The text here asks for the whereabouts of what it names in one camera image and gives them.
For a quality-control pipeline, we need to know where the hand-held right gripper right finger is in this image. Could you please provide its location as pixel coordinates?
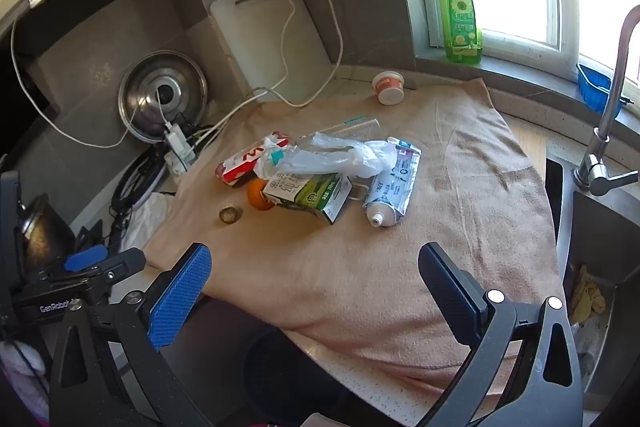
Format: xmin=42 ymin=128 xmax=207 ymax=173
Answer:
xmin=418 ymin=243 xmax=586 ymax=427

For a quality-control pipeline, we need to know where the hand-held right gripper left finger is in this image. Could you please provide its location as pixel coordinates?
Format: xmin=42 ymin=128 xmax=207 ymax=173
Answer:
xmin=48 ymin=243 xmax=236 ymax=427

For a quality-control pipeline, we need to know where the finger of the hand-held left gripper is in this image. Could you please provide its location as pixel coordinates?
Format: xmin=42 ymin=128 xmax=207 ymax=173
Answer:
xmin=64 ymin=245 xmax=109 ymax=272
xmin=75 ymin=248 xmax=147 ymax=293

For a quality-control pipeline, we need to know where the white toothpaste tube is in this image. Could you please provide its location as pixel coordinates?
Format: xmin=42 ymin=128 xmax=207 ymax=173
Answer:
xmin=362 ymin=137 xmax=422 ymax=229

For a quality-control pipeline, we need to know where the orange fruit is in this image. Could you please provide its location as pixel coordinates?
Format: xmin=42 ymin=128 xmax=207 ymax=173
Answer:
xmin=247 ymin=179 xmax=275 ymax=212

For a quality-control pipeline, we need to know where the red drink carton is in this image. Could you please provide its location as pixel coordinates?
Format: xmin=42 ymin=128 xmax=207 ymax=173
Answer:
xmin=216 ymin=133 xmax=293 ymax=188

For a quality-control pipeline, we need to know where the white plastic bag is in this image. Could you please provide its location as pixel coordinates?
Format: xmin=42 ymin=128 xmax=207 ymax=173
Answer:
xmin=280 ymin=139 xmax=399 ymax=181

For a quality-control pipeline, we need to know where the green white milk carton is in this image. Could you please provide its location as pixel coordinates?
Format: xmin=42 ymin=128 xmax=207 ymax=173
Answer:
xmin=262 ymin=172 xmax=357 ymax=226

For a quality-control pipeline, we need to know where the clear plastic bottle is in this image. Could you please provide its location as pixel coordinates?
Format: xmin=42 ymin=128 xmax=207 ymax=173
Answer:
xmin=257 ymin=133 xmax=363 ymax=175

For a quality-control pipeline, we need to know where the small orange white cup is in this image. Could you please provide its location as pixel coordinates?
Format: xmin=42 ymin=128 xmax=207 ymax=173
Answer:
xmin=372 ymin=71 xmax=406 ymax=106

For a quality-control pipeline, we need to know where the black wok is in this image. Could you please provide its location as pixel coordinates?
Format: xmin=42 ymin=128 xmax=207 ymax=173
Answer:
xmin=17 ymin=192 xmax=77 ymax=274

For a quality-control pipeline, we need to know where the white cloth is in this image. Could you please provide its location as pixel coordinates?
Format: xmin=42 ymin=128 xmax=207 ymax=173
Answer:
xmin=120 ymin=192 xmax=176 ymax=253

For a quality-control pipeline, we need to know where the beige towel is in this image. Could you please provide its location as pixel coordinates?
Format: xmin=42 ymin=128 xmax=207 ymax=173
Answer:
xmin=142 ymin=78 xmax=566 ymax=408

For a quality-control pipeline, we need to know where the white power strip with chargers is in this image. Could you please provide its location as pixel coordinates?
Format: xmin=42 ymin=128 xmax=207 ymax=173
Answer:
xmin=162 ymin=122 xmax=201 ymax=175

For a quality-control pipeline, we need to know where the yellow rag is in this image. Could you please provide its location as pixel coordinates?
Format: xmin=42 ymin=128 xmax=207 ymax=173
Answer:
xmin=570 ymin=263 xmax=607 ymax=325

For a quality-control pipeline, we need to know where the steel sink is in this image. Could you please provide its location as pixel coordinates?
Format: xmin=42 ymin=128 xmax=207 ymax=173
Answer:
xmin=545 ymin=157 xmax=640 ymax=408

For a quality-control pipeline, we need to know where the steel pot lid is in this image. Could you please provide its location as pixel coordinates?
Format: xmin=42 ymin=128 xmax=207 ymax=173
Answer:
xmin=118 ymin=51 xmax=208 ymax=142

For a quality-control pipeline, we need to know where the steel faucet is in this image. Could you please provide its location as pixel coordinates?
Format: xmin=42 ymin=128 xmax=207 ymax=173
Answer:
xmin=572 ymin=4 xmax=640 ymax=196

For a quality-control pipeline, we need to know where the blue plastic container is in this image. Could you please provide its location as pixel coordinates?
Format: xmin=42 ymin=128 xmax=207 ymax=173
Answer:
xmin=576 ymin=63 xmax=628 ymax=114

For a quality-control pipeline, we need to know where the white cutting board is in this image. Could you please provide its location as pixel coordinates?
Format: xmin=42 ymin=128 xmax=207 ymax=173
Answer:
xmin=209 ymin=0 xmax=333 ymax=102

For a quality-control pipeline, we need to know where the green dish soap bottle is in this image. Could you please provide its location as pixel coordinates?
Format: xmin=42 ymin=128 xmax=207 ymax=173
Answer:
xmin=438 ymin=0 xmax=484 ymax=66

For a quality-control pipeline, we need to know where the black ring light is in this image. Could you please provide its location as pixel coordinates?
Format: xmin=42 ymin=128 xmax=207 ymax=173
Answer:
xmin=111 ymin=147 xmax=168 ymax=220

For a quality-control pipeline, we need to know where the white cable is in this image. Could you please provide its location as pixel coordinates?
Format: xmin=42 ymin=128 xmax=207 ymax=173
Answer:
xmin=192 ymin=0 xmax=346 ymax=145
xmin=190 ymin=0 xmax=301 ymax=148
xmin=10 ymin=0 xmax=171 ymax=150

